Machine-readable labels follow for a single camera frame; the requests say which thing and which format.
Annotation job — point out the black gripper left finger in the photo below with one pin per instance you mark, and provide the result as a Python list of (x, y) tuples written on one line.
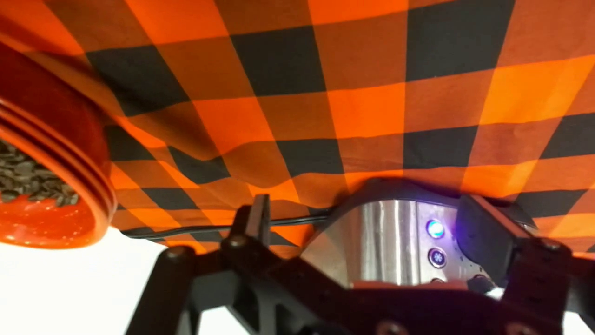
[(247, 247)]

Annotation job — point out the orange black checkered tablecloth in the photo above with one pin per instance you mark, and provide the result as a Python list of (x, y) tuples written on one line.
[(322, 93)]

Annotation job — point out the dark beans in bowl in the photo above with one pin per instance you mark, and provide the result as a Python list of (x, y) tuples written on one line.
[(30, 177)]

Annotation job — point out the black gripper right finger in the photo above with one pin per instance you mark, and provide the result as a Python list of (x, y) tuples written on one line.
[(495, 242)]

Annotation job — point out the red ribbed bowl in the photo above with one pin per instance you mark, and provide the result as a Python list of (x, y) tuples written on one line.
[(56, 186)]

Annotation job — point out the silver two-slot toaster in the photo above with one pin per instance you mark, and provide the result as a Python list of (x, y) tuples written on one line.
[(377, 244)]

